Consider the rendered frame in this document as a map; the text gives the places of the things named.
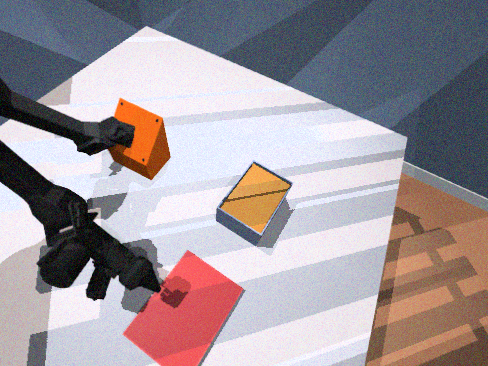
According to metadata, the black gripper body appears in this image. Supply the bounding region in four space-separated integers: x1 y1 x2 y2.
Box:
90 235 152 290

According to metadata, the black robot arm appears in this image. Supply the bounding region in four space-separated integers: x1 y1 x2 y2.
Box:
0 78 135 301

